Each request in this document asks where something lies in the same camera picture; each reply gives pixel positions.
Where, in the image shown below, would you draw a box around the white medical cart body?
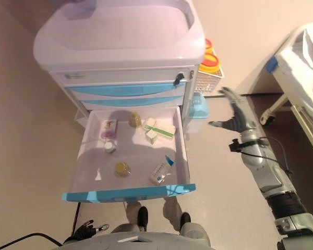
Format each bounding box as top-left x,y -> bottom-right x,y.
32,0 -> 207,132

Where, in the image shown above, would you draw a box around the grey robot torso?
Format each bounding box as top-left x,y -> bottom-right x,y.
51,231 -> 212,250

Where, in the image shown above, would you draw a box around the blue white medicine box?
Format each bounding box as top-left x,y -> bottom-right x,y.
148,155 -> 176,185

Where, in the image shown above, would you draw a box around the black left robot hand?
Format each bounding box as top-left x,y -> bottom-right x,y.
73,220 -> 110,242

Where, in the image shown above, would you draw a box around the white translucent side bin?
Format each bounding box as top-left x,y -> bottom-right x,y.
73,107 -> 91,129

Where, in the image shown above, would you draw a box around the pink white medicine box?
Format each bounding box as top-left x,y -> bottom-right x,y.
100,119 -> 119,142

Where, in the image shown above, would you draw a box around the blue bed tag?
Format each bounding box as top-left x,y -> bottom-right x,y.
266,57 -> 279,73

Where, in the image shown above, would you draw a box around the bed caster wheel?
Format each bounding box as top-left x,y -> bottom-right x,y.
259,112 -> 275,127

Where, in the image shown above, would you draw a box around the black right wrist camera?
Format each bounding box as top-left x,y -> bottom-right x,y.
229,139 -> 245,155

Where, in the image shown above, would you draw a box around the white hospital bed frame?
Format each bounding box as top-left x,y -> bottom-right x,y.
259,22 -> 313,147

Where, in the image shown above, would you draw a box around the blue front cart drawer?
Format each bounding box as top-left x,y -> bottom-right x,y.
61,105 -> 197,204
79,95 -> 185,109
67,82 -> 187,101

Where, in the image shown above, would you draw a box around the small white pill bottle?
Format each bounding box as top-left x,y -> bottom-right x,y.
104,140 -> 117,155

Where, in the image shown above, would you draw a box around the small green white box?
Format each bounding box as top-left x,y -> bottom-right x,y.
145,128 -> 159,144

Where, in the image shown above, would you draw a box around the white bed mattress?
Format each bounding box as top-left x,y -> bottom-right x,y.
274,26 -> 313,123

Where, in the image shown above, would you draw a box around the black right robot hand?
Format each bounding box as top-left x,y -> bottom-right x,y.
208,86 -> 257,134

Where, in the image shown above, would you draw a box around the black key in lock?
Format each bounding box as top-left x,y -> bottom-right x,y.
173,72 -> 187,86

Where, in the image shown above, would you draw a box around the clear bottle yellow capsules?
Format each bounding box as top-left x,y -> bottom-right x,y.
114,161 -> 133,179
129,111 -> 143,129

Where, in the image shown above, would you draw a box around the thick black cable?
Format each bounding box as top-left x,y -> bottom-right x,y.
0,201 -> 82,248

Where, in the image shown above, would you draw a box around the white wire basket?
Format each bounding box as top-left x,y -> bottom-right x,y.
194,68 -> 225,95

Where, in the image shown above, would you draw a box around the translucent bin blue lid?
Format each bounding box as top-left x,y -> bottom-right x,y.
187,93 -> 210,134

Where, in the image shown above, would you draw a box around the robot left leg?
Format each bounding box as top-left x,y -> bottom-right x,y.
137,206 -> 149,232

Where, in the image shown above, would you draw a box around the long green white box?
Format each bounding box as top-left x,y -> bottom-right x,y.
143,117 -> 177,139

